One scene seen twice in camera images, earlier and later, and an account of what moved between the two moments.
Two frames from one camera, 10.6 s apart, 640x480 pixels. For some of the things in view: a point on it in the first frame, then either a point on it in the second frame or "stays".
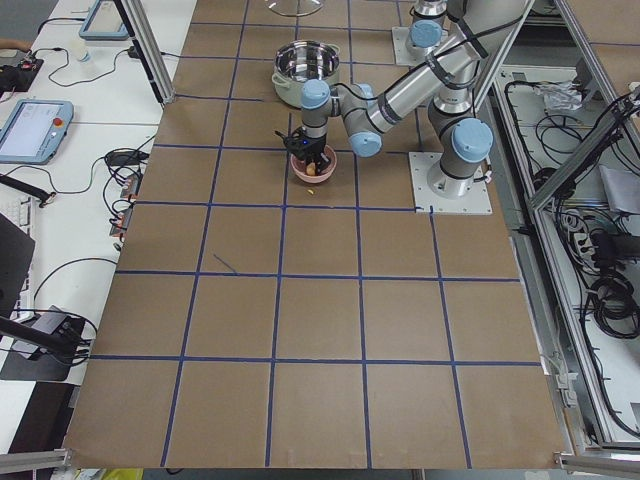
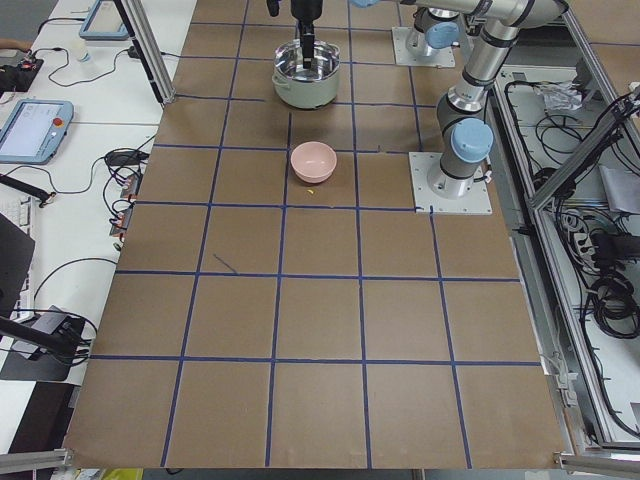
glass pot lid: (294, 7) to (289, 61)
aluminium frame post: (149, 47) stays
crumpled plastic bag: (566, 95) stays
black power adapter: (125, 158) stays
